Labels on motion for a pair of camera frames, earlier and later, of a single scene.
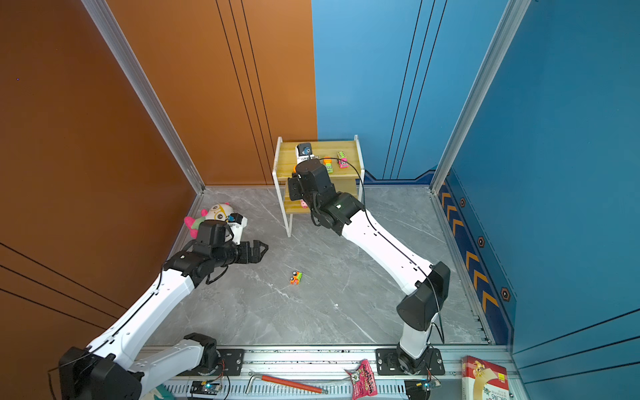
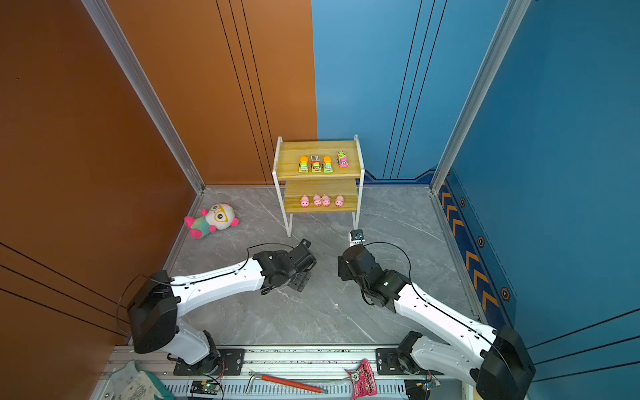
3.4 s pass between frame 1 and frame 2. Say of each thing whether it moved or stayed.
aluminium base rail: stayed
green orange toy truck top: stayed
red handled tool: stayed
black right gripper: moved
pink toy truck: stayed
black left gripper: moved
